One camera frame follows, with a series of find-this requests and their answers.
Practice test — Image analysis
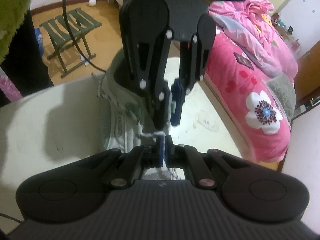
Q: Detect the white black speckled shoelace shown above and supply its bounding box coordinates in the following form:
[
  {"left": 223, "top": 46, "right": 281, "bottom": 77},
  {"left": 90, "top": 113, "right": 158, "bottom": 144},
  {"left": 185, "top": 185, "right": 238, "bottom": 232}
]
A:
[{"left": 91, "top": 73, "right": 186, "bottom": 181}]

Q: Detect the white mint sneaker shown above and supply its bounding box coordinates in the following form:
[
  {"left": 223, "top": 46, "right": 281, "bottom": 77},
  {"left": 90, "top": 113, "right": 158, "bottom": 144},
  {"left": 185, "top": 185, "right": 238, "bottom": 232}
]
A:
[{"left": 96, "top": 48, "right": 186, "bottom": 181}]

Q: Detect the white ball on floor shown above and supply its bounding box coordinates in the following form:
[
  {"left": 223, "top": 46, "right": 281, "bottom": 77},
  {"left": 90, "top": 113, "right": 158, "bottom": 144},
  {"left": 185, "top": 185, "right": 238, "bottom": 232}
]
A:
[{"left": 88, "top": 0, "right": 97, "bottom": 7}]

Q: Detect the black phone on bed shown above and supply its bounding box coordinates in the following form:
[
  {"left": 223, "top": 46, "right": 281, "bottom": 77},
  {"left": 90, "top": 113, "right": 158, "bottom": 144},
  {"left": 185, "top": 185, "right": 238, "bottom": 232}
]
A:
[{"left": 233, "top": 53, "right": 254, "bottom": 70}]

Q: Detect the green folding stool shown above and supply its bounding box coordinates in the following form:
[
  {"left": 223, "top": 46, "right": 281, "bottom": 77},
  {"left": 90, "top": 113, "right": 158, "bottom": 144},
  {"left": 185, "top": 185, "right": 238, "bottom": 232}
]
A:
[{"left": 40, "top": 8, "right": 102, "bottom": 78}]

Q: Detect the grey knitted cloth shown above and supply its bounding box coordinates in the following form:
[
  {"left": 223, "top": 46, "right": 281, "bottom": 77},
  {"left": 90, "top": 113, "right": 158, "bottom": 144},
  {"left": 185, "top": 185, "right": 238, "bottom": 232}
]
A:
[{"left": 266, "top": 73, "right": 296, "bottom": 122}]

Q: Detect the blue bottle on floor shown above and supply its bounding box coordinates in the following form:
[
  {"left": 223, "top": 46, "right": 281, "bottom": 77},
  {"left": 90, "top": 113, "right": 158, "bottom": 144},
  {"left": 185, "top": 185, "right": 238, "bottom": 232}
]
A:
[{"left": 35, "top": 28, "right": 44, "bottom": 56}]

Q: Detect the brown wooden door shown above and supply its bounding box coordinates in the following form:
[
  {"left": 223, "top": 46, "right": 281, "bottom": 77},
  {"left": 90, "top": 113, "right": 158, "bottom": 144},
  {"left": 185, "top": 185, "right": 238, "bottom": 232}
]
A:
[{"left": 294, "top": 42, "right": 320, "bottom": 108}]

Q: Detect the green fuzzy garment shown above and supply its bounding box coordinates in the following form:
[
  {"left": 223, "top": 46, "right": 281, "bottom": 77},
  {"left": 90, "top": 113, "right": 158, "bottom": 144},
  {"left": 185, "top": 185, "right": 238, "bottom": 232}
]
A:
[{"left": 0, "top": 0, "right": 31, "bottom": 61}]

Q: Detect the black cable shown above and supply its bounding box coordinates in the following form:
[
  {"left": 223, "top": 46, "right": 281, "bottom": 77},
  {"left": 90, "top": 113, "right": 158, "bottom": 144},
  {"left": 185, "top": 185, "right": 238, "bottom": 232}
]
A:
[{"left": 62, "top": 0, "right": 111, "bottom": 73}]

